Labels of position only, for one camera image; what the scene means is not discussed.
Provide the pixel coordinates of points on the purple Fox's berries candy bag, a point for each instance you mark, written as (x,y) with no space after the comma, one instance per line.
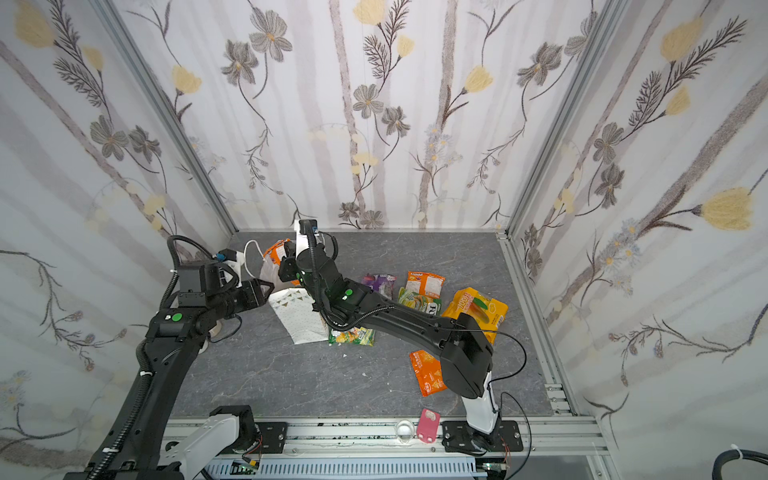
(383,284)

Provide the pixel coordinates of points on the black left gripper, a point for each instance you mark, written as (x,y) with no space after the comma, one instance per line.
(256,297)

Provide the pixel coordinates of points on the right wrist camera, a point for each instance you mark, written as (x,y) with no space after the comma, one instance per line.
(306,234)

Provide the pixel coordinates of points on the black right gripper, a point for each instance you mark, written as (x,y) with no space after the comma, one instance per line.
(293,267)

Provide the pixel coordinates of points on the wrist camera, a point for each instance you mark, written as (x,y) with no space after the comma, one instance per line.
(212,276)
(306,234)

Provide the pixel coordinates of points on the yellow snack box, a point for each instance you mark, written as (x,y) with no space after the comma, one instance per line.
(489,313)

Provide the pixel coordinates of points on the orange chips packet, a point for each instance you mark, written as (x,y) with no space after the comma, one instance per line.
(428,373)

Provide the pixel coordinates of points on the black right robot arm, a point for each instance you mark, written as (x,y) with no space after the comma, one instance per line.
(461,347)

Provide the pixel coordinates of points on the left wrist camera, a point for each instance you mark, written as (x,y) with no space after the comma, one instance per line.
(212,276)

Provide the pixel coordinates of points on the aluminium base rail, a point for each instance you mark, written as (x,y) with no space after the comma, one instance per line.
(229,445)

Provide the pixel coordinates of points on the green Fox's mango tea bag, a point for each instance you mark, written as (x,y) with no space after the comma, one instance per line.
(358,336)

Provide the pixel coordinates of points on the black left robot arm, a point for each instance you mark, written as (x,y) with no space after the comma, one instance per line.
(132,447)

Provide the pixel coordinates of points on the white round knob on rail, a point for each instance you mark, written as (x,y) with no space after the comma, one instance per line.
(405,431)

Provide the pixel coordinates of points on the white paper gift bag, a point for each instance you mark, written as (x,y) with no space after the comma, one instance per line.
(291,303)

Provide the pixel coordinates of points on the small orange snack packet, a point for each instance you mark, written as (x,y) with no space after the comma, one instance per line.
(425,284)

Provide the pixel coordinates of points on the orange Savoria snack packet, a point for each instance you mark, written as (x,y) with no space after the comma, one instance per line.
(275,255)

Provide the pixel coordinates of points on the pink tag on rail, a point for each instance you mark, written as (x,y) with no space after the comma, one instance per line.
(428,426)

